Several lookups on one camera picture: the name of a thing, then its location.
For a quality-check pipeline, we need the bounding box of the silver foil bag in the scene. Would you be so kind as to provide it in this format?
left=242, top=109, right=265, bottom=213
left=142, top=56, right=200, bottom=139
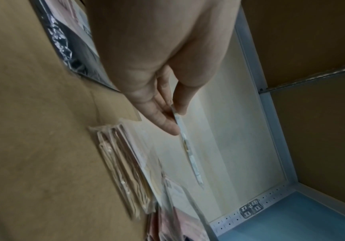
left=31, top=0, right=121, bottom=93

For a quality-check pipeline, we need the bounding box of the clear packet with pink card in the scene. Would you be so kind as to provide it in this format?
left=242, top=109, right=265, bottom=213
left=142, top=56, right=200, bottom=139
left=145, top=173, right=219, bottom=241

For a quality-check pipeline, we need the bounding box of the large brown cardboard box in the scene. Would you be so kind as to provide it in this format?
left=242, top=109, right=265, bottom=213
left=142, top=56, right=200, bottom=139
left=0, top=0, right=161, bottom=241

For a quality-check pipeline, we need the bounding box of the metal shelf rail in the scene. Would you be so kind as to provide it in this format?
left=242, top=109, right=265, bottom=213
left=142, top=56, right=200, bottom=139
left=258, top=64, right=345, bottom=94

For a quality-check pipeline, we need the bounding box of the thin clear plastic packet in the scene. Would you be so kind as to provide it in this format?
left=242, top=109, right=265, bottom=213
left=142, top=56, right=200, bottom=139
left=170, top=105, right=205, bottom=189

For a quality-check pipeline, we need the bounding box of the white metal shelf frame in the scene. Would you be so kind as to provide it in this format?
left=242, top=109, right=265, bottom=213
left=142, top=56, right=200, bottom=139
left=209, top=9, right=345, bottom=237

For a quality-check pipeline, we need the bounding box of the blue shelf board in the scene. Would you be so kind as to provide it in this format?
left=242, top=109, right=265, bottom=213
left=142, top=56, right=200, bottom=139
left=219, top=190, right=345, bottom=241

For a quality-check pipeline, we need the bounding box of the stack of clear pink packets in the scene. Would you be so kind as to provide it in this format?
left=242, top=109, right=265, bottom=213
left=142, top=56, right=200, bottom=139
left=88, top=123, right=161, bottom=220

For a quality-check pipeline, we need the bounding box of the person's left hand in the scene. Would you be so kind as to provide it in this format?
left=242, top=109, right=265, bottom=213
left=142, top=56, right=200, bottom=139
left=82, top=0, right=242, bottom=136

